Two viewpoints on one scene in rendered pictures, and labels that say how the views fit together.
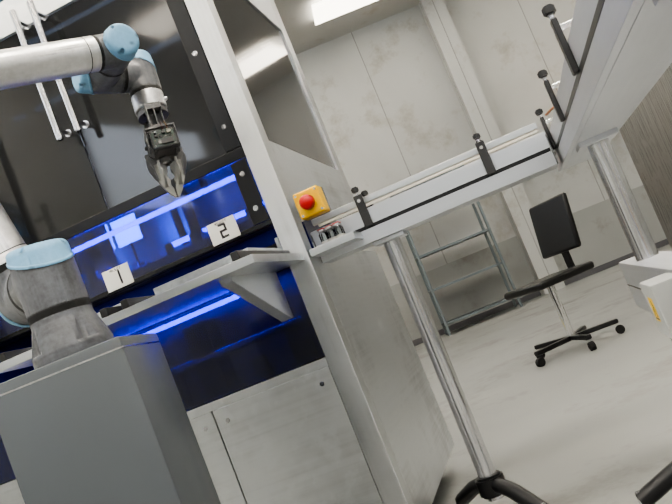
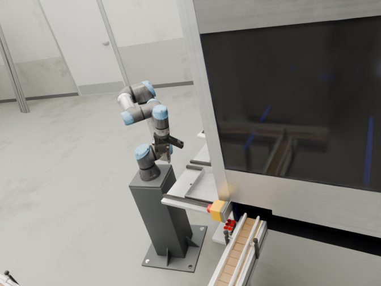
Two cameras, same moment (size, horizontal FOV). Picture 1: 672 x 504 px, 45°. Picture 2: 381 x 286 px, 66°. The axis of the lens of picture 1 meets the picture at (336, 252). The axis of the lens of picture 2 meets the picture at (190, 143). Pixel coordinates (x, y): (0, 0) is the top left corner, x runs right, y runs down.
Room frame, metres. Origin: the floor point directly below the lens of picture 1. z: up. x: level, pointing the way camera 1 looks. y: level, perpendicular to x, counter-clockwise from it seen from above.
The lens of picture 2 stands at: (2.48, -0.95, 2.02)
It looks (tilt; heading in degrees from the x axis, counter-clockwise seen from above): 31 degrees down; 113
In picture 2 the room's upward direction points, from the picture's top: 14 degrees counter-clockwise
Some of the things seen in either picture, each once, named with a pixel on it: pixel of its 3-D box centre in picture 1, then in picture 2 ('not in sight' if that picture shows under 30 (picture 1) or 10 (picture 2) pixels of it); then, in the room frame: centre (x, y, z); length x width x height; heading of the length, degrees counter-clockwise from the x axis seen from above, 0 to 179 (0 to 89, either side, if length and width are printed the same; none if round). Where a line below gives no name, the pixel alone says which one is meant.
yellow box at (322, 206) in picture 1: (311, 203); (219, 210); (2.13, 0.01, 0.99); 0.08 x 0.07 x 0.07; 168
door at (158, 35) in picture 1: (137, 82); not in sight; (2.19, 0.34, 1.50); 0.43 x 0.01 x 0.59; 78
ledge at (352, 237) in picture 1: (337, 244); (230, 233); (2.17, -0.01, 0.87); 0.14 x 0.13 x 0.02; 168
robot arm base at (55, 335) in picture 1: (67, 333); (148, 168); (1.48, 0.52, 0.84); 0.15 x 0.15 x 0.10
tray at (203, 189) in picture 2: (227, 273); (220, 187); (2.07, 0.28, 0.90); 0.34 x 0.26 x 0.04; 168
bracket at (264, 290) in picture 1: (259, 300); not in sight; (1.97, 0.22, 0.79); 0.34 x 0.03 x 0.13; 168
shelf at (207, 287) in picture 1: (163, 309); (221, 171); (2.04, 0.46, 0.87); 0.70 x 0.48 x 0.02; 78
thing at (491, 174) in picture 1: (427, 189); (227, 282); (2.21, -0.30, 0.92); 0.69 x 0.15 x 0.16; 78
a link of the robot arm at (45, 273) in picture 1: (45, 276); (144, 155); (1.49, 0.52, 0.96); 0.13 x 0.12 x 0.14; 36
